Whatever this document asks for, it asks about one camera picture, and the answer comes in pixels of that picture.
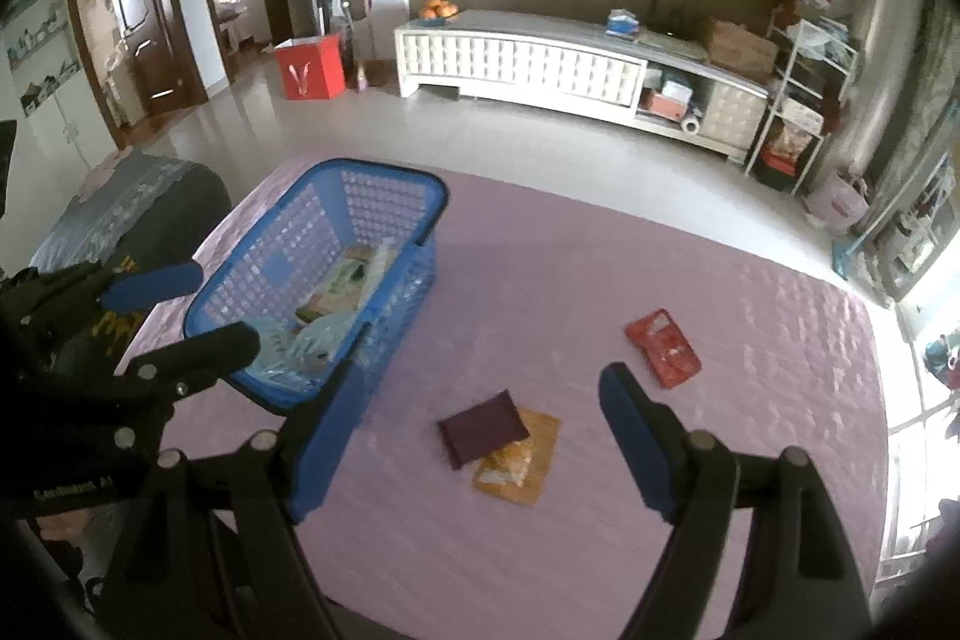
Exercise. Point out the grey cushioned seat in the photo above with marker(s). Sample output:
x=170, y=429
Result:
x=150, y=205

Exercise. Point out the blue plastic basket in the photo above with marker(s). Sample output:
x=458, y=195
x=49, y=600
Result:
x=315, y=220

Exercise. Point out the brown wooden door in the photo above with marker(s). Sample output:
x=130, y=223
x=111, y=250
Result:
x=139, y=3

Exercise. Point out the standing fan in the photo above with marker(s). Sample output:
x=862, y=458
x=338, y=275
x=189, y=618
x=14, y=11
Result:
x=352, y=6

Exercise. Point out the pile of oranges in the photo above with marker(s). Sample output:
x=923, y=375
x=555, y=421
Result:
x=439, y=10

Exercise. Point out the pink bag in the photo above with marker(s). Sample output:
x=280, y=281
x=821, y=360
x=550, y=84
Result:
x=838, y=201

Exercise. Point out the white tv cabinet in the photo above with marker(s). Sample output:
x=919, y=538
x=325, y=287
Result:
x=525, y=59

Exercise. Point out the dark purple snack packet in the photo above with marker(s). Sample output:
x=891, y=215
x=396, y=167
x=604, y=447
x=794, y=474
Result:
x=480, y=434

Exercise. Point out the clear plastic snack packet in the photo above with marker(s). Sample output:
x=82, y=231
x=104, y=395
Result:
x=307, y=340

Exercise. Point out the cardboard box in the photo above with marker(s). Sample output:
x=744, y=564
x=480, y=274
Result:
x=742, y=48

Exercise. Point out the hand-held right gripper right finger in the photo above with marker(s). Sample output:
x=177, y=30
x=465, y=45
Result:
x=637, y=445

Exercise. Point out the silver standing air conditioner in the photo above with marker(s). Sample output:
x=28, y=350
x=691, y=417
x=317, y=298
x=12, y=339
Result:
x=889, y=33

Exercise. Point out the paper roll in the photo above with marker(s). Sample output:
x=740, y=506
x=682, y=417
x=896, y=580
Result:
x=691, y=124

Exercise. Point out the white metal rack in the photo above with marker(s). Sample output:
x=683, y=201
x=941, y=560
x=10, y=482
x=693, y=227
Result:
x=776, y=108

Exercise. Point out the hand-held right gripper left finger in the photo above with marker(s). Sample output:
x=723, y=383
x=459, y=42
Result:
x=322, y=452

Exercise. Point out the red box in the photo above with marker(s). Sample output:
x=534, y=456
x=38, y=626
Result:
x=309, y=69

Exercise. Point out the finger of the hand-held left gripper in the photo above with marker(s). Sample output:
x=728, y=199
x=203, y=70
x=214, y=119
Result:
x=202, y=347
x=150, y=285

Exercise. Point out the green and white snack packet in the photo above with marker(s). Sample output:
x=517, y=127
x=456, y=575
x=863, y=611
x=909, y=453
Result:
x=334, y=291

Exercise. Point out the blue tissue box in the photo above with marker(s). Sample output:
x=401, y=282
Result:
x=622, y=24

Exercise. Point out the red snack packet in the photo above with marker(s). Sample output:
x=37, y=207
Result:
x=664, y=347

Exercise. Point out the orange snack packet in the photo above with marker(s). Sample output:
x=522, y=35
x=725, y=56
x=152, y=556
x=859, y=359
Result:
x=525, y=475

